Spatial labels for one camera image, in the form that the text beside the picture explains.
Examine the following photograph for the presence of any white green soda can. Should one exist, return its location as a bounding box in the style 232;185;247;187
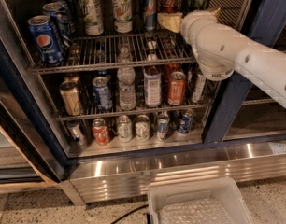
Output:
79;0;104;35
112;0;133;33

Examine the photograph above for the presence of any blue silver can bottom shelf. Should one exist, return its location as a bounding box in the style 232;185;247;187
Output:
156;113;170;141

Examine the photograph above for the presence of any stainless steel fridge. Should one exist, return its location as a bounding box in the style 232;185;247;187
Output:
0;0;286;205

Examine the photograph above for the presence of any dark silver can bottom left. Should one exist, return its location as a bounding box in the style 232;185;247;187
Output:
66;120;86;146

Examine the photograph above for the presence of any silver slim can middle shelf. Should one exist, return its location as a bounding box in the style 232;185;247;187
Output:
192;69;207;103

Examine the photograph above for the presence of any white plastic bin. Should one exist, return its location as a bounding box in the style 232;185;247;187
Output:
148;177;253;224

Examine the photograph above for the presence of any left white green soda can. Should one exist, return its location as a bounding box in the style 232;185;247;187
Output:
79;0;104;35

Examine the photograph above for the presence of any clear water bottle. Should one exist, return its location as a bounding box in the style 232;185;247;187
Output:
117;46;136;111

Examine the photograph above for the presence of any right white green soda can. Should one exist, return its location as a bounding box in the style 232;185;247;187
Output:
112;0;133;33

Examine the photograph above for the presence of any front blue Pepsi can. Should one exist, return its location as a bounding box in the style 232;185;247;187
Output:
28;15;64;66

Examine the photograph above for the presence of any white green can bottom shelf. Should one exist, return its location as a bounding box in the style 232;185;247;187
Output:
135;115;150;142

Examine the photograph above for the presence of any open fridge glass door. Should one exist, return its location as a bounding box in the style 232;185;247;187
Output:
0;36;64;191

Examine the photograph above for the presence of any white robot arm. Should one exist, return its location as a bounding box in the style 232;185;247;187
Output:
157;9;286;108

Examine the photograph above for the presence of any middle wire shelf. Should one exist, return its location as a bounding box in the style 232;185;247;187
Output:
53;58;226;122

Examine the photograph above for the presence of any silver blue energy drink can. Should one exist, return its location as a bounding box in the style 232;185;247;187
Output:
142;0;157;32

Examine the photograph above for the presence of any red can bottom shelf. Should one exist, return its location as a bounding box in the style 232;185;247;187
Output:
92;119;110;146

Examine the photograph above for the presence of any orange red can middle shelf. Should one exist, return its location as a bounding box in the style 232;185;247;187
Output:
167;71;186;105

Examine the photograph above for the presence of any black cable on floor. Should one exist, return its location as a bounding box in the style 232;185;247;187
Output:
109;204;150;224

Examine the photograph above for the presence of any gold can middle shelf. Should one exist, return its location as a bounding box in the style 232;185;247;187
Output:
60;81;83;116

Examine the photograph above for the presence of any wire shelf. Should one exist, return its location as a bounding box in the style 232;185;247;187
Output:
53;58;226;122
27;0;248;76

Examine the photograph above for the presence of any white labelled bottle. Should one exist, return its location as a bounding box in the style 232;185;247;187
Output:
143;65;162;107

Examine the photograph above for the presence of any top wire shelf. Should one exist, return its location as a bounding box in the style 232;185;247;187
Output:
27;0;248;76

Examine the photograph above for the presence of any blue can middle shelf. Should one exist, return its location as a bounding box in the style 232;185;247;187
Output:
92;77;113;111

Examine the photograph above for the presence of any blue Pepsi can bottom shelf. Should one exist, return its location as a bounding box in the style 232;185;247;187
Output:
177;108;193;134

